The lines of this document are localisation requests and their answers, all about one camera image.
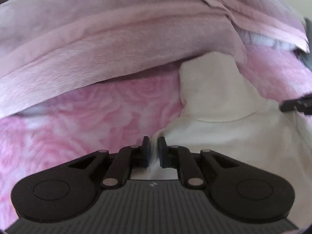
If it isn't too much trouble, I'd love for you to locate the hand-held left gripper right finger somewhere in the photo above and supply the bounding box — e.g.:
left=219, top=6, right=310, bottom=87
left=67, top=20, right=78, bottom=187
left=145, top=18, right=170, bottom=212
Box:
left=158, top=137, right=240, bottom=189

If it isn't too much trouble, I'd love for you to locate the light pink folded sheet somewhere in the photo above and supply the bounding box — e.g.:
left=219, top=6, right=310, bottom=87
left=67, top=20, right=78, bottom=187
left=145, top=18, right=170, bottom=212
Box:
left=238, top=29, right=296, bottom=52

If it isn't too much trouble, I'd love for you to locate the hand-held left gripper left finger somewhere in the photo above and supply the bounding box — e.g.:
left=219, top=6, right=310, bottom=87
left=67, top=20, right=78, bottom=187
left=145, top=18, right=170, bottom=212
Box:
left=68, top=136, right=150, bottom=189

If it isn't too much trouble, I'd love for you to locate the mauve pink quilt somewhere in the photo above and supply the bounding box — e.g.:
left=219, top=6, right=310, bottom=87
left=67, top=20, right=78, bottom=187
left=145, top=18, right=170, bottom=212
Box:
left=0, top=0, right=311, bottom=118

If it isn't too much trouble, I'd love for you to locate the pink floral fleece blanket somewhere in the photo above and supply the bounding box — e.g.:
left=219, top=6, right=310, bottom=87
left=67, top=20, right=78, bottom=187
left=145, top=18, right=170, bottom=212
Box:
left=0, top=45, right=312, bottom=232

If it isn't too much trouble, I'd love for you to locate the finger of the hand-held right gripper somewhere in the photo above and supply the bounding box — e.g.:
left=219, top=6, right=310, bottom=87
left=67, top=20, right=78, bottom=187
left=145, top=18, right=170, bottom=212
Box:
left=280, top=95, right=312, bottom=115

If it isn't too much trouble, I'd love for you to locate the grey cloth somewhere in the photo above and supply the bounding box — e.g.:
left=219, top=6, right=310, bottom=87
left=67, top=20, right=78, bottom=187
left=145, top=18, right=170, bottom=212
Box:
left=295, top=17, right=312, bottom=71

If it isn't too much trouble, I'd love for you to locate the cream white garment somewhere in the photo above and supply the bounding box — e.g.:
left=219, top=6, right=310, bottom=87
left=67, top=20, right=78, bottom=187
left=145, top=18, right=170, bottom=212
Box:
left=147, top=51, right=312, bottom=225

